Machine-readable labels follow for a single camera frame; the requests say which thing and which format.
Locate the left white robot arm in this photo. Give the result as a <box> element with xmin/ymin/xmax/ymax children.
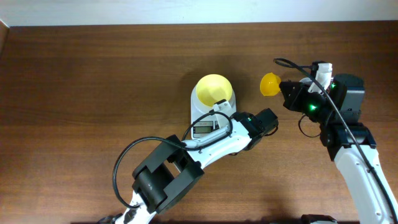
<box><xmin>99</xmin><ymin>108</ymin><xmax>279</xmax><ymax>223</ymax></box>

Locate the right black cable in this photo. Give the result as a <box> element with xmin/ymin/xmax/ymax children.
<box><xmin>272</xmin><ymin>57</ymin><xmax>398</xmax><ymax>218</ymax></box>

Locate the left black cable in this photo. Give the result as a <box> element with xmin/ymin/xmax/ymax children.
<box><xmin>111</xmin><ymin>110</ymin><xmax>234</xmax><ymax>210</ymax></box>

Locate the black cable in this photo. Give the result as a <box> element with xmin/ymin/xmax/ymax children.
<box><xmin>111</xmin><ymin>110</ymin><xmax>234</xmax><ymax>210</ymax></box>
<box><xmin>272</xmin><ymin>57</ymin><xmax>398</xmax><ymax>218</ymax></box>

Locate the white digital kitchen scale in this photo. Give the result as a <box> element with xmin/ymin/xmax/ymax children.
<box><xmin>190</xmin><ymin>87</ymin><xmax>236</xmax><ymax>139</ymax></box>

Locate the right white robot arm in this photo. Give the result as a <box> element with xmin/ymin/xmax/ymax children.
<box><xmin>279</xmin><ymin>74</ymin><xmax>397</xmax><ymax>223</ymax></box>

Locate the yellow plastic bowl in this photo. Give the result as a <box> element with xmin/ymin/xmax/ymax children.
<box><xmin>195</xmin><ymin>74</ymin><xmax>233</xmax><ymax>107</ymax></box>

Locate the yellow measuring scoop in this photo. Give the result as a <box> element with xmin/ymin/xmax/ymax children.
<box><xmin>260</xmin><ymin>73</ymin><xmax>281</xmax><ymax>96</ymax></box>

